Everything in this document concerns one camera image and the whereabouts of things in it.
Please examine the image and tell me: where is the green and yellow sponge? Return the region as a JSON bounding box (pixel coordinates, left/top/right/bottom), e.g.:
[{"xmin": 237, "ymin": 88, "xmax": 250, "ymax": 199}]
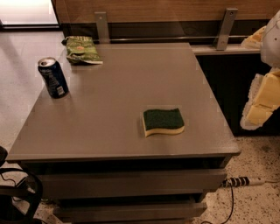
[{"xmin": 143, "ymin": 108, "xmax": 185, "ymax": 137}]

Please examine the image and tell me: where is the white power strip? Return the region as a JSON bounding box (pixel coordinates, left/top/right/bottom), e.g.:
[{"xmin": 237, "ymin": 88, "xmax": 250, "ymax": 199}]
[{"xmin": 220, "ymin": 177, "xmax": 265, "ymax": 187}]

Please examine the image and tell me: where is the lower grey drawer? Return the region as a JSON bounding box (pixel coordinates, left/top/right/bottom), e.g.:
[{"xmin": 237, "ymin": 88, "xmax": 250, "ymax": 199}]
[{"xmin": 53, "ymin": 203, "xmax": 207, "ymax": 223}]

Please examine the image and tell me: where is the metal bracket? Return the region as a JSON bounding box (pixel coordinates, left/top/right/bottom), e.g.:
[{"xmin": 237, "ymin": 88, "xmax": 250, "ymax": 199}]
[
  {"xmin": 94, "ymin": 11, "xmax": 110, "ymax": 44},
  {"xmin": 214, "ymin": 8, "xmax": 238, "ymax": 51}
]

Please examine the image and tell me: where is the grey drawer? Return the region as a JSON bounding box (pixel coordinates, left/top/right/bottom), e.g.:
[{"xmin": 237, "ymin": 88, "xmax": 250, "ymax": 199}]
[
  {"xmin": 39, "ymin": 169, "xmax": 227, "ymax": 200},
  {"xmin": 53, "ymin": 203, "xmax": 207, "ymax": 223}
]

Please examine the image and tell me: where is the green jalapeno chip bag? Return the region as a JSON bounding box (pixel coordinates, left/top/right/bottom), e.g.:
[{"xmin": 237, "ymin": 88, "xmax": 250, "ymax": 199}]
[{"xmin": 62, "ymin": 36, "xmax": 103, "ymax": 65}]

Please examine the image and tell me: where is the horizontal metal rail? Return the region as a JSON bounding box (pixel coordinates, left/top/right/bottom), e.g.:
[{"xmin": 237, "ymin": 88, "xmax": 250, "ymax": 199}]
[{"xmin": 94, "ymin": 35, "xmax": 248, "ymax": 43}]

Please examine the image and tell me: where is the wooden wall panel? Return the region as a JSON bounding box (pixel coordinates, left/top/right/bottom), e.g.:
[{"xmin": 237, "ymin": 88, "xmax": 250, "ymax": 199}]
[{"xmin": 53, "ymin": 0, "xmax": 280, "ymax": 24}]

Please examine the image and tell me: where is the right metal bracket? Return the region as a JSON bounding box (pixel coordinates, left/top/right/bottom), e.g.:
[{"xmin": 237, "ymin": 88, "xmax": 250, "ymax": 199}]
[{"xmin": 214, "ymin": 8, "xmax": 238, "ymax": 51}]

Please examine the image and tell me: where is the black power cable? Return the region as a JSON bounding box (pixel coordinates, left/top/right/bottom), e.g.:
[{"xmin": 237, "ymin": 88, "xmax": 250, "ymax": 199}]
[{"xmin": 200, "ymin": 183, "xmax": 235, "ymax": 224}]

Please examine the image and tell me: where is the blue soda can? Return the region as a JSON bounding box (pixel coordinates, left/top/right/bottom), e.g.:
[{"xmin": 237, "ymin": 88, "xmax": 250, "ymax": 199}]
[{"xmin": 38, "ymin": 57, "xmax": 69, "ymax": 99}]

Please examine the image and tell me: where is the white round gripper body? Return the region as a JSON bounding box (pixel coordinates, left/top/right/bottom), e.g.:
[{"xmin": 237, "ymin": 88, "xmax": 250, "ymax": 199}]
[{"xmin": 261, "ymin": 10, "xmax": 280, "ymax": 67}]

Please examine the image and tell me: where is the upper grey drawer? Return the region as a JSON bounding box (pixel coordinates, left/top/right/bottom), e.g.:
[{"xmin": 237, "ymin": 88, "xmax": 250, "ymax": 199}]
[{"xmin": 39, "ymin": 169, "xmax": 227, "ymax": 200}]

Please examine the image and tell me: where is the grey drawer cabinet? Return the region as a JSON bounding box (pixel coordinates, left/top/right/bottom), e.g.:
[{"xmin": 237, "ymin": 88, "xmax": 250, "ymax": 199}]
[{"xmin": 8, "ymin": 44, "xmax": 239, "ymax": 224}]

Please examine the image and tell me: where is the left metal bracket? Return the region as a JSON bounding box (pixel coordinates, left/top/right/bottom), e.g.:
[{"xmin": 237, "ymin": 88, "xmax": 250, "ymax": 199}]
[{"xmin": 94, "ymin": 11, "xmax": 110, "ymax": 44}]

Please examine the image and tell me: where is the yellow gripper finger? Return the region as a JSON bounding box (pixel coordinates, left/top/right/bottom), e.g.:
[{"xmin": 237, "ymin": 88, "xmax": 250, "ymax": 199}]
[
  {"xmin": 241, "ymin": 26, "xmax": 266, "ymax": 49},
  {"xmin": 240, "ymin": 69, "xmax": 280, "ymax": 130}
]

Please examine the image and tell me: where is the black office chair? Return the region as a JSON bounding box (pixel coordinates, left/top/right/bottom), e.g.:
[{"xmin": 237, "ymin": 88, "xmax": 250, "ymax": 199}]
[{"xmin": 0, "ymin": 145, "xmax": 44, "ymax": 224}]

